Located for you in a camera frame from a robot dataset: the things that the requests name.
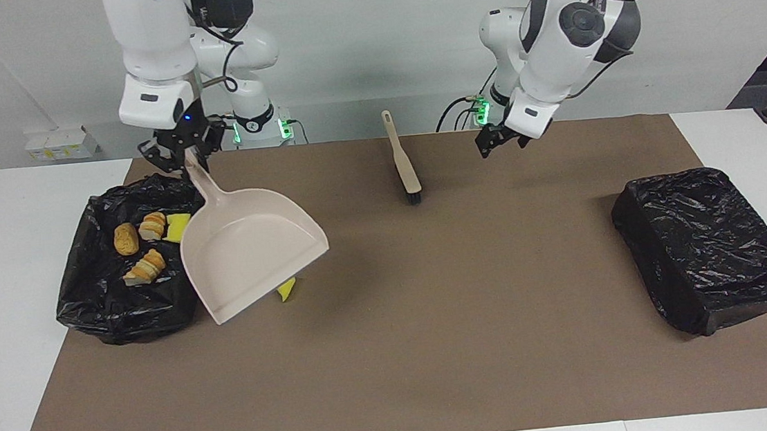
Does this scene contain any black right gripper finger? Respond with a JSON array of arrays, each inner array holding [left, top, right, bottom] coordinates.
[[139, 135, 185, 177], [193, 121, 230, 176]]

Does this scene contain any pale croissant chunk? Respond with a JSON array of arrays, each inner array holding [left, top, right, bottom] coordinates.
[[137, 211, 169, 242]]

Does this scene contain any green and yellow sponge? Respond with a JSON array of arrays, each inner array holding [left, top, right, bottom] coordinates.
[[161, 212, 194, 246]]

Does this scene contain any beige hand brush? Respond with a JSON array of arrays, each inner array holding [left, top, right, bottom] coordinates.
[[380, 107, 423, 208]]

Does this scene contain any brown round bun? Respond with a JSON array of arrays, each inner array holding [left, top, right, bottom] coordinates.
[[112, 222, 141, 257]]

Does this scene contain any orange striped croissant piece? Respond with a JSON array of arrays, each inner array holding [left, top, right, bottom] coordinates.
[[120, 247, 169, 288]]

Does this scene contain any beige plastic dustpan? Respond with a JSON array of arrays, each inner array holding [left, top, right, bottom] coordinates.
[[171, 138, 336, 329]]

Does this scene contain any crumpled black bag-lined bin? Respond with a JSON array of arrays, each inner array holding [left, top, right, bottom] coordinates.
[[44, 168, 225, 351]]

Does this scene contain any boxy black bag-lined bin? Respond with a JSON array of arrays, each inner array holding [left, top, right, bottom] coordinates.
[[607, 162, 767, 344]]

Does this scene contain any brown paper table mat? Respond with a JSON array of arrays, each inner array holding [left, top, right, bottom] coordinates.
[[0, 103, 767, 431]]

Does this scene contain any black left base cable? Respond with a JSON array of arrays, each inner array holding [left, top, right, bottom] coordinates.
[[430, 66, 503, 133]]

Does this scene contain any black base cable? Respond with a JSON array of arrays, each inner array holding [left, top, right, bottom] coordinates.
[[430, 66, 503, 133], [208, 107, 309, 153]]

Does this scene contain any black right base cable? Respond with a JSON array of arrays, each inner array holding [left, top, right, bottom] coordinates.
[[208, 107, 309, 153]]

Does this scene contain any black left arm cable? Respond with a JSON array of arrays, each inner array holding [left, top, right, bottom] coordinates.
[[517, 0, 652, 104]]

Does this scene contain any white wall power strip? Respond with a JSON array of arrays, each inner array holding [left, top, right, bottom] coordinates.
[[24, 125, 101, 164]]

